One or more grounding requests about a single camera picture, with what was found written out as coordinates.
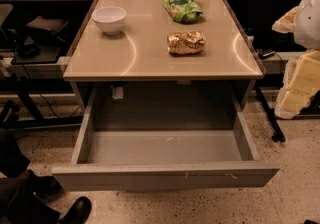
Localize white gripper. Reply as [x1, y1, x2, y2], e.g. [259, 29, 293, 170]
[272, 7, 320, 119]

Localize grey top drawer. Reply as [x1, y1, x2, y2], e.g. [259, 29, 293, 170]
[53, 85, 279, 191]

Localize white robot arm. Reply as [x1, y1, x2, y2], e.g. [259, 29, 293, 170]
[272, 0, 320, 119]

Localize grey drawer cabinet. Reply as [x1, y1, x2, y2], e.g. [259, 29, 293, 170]
[62, 0, 267, 112]

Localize black power adapter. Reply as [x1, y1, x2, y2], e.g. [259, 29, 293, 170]
[258, 49, 275, 60]

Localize black table leg right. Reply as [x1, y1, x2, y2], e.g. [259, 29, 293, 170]
[255, 87, 286, 142]

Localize black table leg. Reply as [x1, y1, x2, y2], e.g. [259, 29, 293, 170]
[12, 77, 82, 128]
[255, 87, 286, 142]

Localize gold foil snack bag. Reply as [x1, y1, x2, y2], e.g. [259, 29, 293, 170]
[167, 31, 206, 55]

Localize green chip bag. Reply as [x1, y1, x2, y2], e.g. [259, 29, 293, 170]
[161, 0, 203, 24]

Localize white ceramic bowl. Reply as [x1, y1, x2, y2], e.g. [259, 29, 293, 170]
[91, 6, 127, 34]

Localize black shoe front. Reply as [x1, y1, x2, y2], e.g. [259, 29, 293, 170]
[57, 196, 92, 224]

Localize black shoe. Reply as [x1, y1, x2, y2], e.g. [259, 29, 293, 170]
[29, 171, 62, 199]
[57, 196, 92, 224]

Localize dark box on shelf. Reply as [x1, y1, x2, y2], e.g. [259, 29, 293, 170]
[26, 16, 69, 41]

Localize black table leg left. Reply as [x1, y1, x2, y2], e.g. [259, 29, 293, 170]
[12, 77, 82, 128]

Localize black headphones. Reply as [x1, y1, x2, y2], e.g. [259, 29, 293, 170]
[7, 29, 40, 58]

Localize black shoe rear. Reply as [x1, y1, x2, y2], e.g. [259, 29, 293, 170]
[29, 171, 62, 199]

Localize dark trouser leg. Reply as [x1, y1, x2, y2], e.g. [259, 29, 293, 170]
[0, 129, 60, 224]

